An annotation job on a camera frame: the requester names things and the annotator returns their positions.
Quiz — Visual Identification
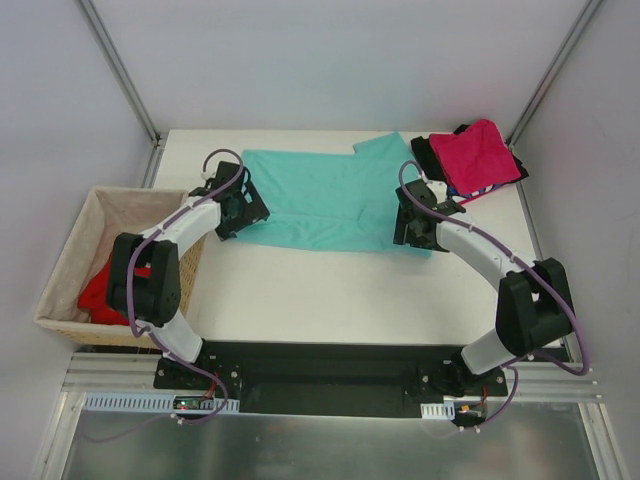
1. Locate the teal t shirt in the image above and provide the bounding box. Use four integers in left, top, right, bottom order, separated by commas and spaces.
237, 133, 431, 258

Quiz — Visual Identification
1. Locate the black t shirt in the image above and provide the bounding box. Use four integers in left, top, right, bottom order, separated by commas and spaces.
410, 124, 529, 186

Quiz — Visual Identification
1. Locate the patterned t shirt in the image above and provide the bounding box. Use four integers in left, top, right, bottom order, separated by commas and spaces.
447, 184, 503, 205

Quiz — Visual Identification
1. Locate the wicker basket with cloth liner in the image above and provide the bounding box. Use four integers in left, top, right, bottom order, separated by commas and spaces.
34, 186, 188, 348

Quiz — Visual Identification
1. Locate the pink t shirt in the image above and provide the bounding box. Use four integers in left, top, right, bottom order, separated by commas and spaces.
429, 119, 521, 196

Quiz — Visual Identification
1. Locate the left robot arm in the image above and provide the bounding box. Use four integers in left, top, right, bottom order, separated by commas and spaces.
106, 160, 269, 389

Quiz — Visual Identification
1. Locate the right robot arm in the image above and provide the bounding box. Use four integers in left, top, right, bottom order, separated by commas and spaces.
394, 180, 573, 397

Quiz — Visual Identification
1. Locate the red t shirt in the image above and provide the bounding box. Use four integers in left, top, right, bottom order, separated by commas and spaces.
77, 256, 129, 326

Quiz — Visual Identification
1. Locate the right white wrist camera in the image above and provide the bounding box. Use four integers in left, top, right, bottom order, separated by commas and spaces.
429, 181, 448, 202

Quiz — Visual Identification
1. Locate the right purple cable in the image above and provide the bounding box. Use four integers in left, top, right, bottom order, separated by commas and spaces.
398, 159, 591, 439

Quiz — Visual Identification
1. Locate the purple cable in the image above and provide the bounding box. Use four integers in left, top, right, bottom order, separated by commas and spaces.
398, 159, 591, 439
82, 148, 246, 444

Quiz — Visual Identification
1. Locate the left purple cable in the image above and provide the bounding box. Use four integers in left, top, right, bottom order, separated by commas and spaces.
82, 148, 246, 444

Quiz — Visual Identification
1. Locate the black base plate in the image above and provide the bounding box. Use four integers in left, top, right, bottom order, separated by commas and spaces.
153, 341, 507, 418

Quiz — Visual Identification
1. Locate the right white cable duct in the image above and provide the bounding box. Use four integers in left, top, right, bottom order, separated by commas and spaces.
420, 401, 456, 421

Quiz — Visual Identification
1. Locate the aluminium frame post left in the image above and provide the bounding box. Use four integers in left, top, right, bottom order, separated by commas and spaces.
74, 0, 166, 149

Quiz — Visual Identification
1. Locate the aluminium frame post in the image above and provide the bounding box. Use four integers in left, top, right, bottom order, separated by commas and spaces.
506, 0, 607, 149
74, 0, 166, 149

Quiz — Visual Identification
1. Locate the aluminium rail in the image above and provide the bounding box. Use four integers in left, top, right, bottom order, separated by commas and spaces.
62, 353, 160, 392

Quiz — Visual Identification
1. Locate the aluminium frame post right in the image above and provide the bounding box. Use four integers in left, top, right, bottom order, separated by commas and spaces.
506, 0, 607, 149

